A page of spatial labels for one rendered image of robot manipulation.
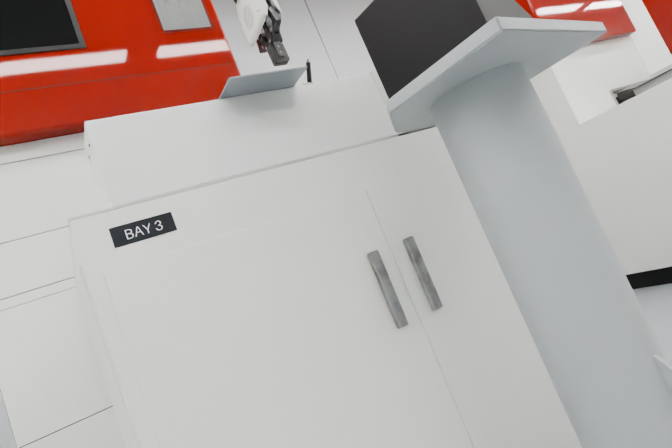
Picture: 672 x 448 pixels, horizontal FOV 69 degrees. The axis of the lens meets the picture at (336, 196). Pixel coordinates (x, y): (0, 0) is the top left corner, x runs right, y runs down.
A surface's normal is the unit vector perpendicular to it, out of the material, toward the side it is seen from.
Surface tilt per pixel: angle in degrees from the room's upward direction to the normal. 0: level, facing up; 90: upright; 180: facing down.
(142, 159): 90
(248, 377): 90
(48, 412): 90
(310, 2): 90
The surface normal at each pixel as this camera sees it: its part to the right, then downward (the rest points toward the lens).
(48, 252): 0.43, -0.31
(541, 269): -0.62, 0.14
